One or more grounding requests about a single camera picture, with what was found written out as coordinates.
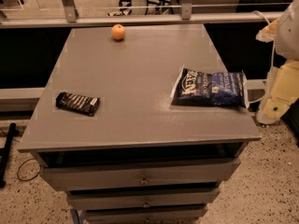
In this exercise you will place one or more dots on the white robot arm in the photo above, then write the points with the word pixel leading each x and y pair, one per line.
pixel 284 33

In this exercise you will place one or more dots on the orange fruit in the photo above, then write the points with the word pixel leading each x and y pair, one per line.
pixel 118 32

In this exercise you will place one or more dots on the blue chip bag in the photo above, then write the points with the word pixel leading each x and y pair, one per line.
pixel 198 88

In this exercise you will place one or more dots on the grey metal railing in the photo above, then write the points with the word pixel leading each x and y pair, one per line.
pixel 64 13

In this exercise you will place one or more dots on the black rxbar chocolate bar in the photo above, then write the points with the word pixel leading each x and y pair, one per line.
pixel 77 103

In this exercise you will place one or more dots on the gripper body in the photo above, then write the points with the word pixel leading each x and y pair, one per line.
pixel 289 36

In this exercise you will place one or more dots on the grey drawer cabinet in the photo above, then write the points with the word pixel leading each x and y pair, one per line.
pixel 139 158

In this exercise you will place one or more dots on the black floor stand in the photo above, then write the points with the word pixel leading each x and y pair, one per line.
pixel 4 152

